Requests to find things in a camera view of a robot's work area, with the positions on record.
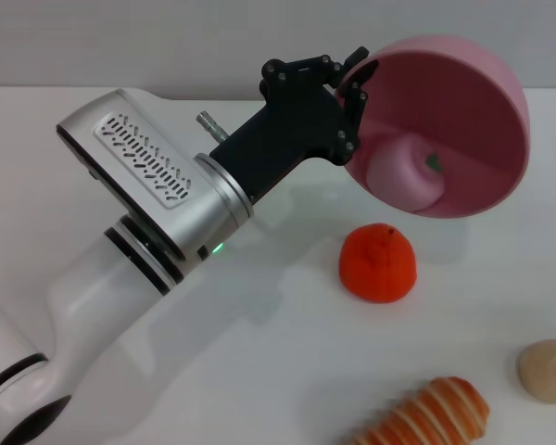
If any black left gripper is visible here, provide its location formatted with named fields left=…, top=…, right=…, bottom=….
left=208, top=45, right=381, bottom=206

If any pink toy peach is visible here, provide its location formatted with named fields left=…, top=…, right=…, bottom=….
left=364, top=134, right=447, bottom=212

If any pink plastic bowl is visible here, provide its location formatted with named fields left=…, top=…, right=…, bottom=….
left=335, top=34, right=532, bottom=219

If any orange red toy fruit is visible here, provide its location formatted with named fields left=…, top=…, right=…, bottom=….
left=337, top=222, right=418, bottom=305

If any orange striped toy bread loaf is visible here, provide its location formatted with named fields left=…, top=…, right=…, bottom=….
left=347, top=375, right=491, bottom=445

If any beige toy bun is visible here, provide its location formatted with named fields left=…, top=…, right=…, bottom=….
left=517, top=338, right=556, bottom=403

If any left arm cable with plug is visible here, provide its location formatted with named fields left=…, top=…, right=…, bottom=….
left=195, top=109, right=229, bottom=146

